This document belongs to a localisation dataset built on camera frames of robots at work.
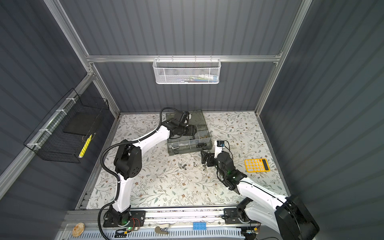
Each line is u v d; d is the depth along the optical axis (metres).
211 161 0.74
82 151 0.67
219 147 0.72
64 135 0.72
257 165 0.91
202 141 1.02
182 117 0.76
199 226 0.70
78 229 0.71
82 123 0.77
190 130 0.85
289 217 0.40
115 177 0.55
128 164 0.54
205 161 0.75
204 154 0.74
